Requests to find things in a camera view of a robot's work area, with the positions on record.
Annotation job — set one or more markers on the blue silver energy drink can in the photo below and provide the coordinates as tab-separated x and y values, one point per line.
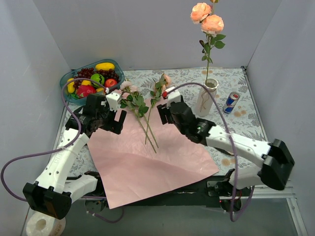
231	102

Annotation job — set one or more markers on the purple wrapping paper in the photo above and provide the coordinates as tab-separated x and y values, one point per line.
131	170

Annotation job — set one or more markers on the white ribbed ceramic vase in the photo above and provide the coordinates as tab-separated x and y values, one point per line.
204	101

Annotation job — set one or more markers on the pale pink rose stem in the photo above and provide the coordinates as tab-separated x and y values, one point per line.
133	100

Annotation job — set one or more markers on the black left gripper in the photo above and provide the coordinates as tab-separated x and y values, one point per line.
112	122

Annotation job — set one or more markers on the yellow toy mango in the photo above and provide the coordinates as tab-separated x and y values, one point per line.
105	66

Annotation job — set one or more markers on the pink toy dragon fruit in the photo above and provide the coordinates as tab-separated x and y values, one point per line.
84	91

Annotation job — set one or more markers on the two-bloom peach rose stem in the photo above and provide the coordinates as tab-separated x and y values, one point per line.
211	25

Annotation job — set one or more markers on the green toy watermelon ball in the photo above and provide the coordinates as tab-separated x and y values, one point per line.
97	80

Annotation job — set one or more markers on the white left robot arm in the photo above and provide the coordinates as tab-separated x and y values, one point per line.
51	194

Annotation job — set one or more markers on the teal plastic fruit basket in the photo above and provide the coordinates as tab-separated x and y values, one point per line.
74	72

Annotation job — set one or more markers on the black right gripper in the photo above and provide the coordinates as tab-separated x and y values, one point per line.
166	114

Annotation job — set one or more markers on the black gold-lettered ribbon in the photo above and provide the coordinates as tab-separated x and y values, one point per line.
224	151

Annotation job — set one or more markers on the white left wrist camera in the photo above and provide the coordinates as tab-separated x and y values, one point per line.
113	100

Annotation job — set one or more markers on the small yellow toy fruit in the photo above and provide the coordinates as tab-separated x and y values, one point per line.
86	83

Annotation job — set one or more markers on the single peach rose stem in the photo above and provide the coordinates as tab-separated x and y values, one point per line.
159	88

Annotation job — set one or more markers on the dark red toy grapes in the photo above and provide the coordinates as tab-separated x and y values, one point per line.
88	72

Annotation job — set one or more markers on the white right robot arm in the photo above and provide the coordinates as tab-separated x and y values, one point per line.
273	162

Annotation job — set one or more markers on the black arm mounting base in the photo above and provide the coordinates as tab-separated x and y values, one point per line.
201	193

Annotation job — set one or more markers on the red toy apple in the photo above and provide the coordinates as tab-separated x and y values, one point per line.
110	83

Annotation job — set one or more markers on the white tissue paper roll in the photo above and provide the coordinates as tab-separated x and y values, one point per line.
43	225

